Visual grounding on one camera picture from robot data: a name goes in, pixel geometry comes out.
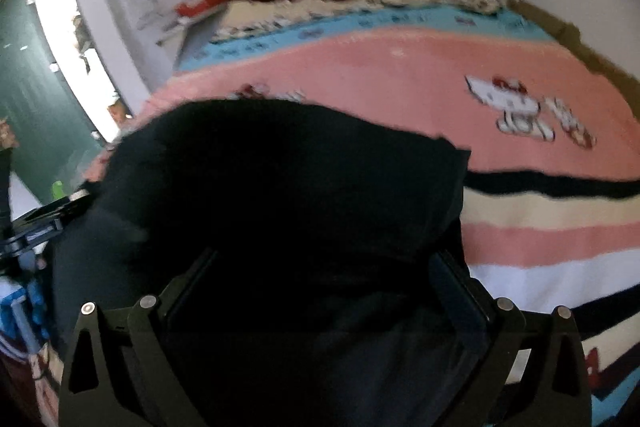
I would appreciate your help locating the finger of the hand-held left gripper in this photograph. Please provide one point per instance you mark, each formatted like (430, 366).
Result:
(55, 206)

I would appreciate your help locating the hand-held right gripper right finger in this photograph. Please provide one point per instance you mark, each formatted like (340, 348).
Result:
(465, 292)

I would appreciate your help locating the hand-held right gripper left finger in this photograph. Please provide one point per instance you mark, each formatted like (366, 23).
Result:
(175, 292)

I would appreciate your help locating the dark hooded jacket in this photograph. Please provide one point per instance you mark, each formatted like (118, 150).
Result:
(275, 187)

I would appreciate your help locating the person's left hand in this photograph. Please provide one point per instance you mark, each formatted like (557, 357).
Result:
(30, 307)

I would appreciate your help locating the small green object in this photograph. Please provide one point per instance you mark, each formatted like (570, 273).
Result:
(58, 190)

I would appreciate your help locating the dark green door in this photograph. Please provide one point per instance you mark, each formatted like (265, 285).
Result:
(35, 107)

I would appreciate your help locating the grey bedside cabinet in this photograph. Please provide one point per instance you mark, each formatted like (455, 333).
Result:
(200, 42)

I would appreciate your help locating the striped cartoon printed blanket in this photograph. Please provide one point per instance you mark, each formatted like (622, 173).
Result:
(400, 72)

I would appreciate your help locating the red and white box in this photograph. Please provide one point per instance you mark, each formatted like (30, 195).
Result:
(200, 2)

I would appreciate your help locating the brown cardboard sheet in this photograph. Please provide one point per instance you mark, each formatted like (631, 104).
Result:
(565, 37)

